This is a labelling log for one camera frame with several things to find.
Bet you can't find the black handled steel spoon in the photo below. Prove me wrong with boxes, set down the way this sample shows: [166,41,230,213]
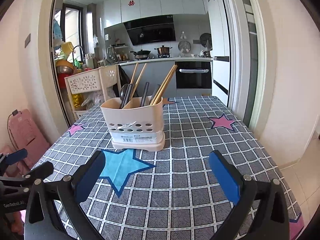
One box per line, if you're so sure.
[120,84,133,109]

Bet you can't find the kitchen faucet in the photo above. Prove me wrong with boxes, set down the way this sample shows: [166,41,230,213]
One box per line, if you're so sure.
[72,45,85,67]

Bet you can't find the pink chair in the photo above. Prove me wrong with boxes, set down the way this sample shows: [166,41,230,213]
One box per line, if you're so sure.
[7,109,50,170]

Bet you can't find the grey checkered star tablecloth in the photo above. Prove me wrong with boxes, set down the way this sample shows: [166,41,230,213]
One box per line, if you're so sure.
[41,96,304,239]

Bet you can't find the beige plastic utensil holder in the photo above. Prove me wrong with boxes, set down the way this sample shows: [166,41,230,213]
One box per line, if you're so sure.
[100,97,165,152]

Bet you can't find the beige perforated storage cart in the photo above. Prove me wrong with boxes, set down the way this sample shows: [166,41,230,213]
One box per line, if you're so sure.
[65,64,121,120]

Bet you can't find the wooden chopstick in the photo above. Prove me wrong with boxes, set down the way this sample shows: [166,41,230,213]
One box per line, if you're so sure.
[130,63,147,100]
[149,64,177,106]
[130,62,139,84]
[152,64,178,106]

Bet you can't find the glass kettle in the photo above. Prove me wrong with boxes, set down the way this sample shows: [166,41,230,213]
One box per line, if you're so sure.
[106,46,119,64]

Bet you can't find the black built-in oven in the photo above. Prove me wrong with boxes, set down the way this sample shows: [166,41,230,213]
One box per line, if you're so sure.
[176,61,212,89]

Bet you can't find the black wok on stove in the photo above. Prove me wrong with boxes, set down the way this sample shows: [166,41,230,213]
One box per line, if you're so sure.
[130,49,151,60]

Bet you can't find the brass cooking pot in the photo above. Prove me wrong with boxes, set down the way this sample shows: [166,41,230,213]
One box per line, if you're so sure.
[155,45,172,56]

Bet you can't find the black range hood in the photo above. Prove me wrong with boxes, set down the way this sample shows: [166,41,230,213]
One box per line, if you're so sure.
[124,15,176,46]

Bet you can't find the white refrigerator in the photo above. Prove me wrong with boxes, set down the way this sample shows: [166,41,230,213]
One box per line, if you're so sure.
[203,0,231,105]

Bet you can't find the white upper cabinets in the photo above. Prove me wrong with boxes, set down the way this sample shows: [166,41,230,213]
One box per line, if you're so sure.
[100,0,206,28]

